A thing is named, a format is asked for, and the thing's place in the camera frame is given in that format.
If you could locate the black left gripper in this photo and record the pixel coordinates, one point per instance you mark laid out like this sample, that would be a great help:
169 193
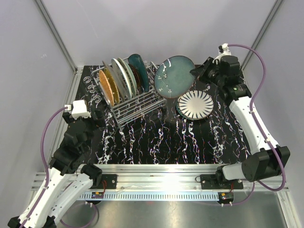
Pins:
100 121

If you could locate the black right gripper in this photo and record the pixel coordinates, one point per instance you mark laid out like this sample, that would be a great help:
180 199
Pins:
201 71

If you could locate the dark bottom plate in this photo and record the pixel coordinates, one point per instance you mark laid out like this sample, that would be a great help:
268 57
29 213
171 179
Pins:
173 78

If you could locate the yellow green woven plate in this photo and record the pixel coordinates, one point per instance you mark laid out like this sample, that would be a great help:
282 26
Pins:
113 85

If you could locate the white blue striped plate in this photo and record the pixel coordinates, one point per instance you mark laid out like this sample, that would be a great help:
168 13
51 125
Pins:
195 105

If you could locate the grey reindeer plate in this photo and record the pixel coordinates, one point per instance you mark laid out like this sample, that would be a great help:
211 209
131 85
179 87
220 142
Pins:
117 81

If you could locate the orange woven plate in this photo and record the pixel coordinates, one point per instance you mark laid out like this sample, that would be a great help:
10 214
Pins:
106 88

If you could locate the white bottom plate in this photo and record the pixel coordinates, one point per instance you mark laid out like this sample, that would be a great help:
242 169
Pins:
118 68

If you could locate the red floral plate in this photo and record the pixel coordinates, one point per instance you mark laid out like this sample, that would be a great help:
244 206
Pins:
136 76

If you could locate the teal square plate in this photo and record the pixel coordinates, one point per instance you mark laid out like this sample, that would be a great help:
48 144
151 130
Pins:
137 61

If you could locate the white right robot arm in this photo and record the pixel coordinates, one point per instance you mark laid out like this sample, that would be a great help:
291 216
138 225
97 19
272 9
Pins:
267 158

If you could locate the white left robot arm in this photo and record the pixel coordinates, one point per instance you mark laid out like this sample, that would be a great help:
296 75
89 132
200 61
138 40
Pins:
52 200

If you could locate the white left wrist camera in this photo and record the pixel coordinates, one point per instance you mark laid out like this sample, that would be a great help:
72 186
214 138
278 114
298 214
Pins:
78 109

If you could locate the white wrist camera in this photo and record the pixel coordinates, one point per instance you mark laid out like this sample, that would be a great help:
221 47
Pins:
78 109
223 50

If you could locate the silver wire dish rack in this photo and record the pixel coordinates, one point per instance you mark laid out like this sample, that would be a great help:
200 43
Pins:
136 107

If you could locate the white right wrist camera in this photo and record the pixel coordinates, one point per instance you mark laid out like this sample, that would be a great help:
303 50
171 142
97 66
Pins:
223 50

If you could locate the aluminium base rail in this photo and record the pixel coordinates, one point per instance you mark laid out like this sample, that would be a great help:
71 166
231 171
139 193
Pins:
153 183

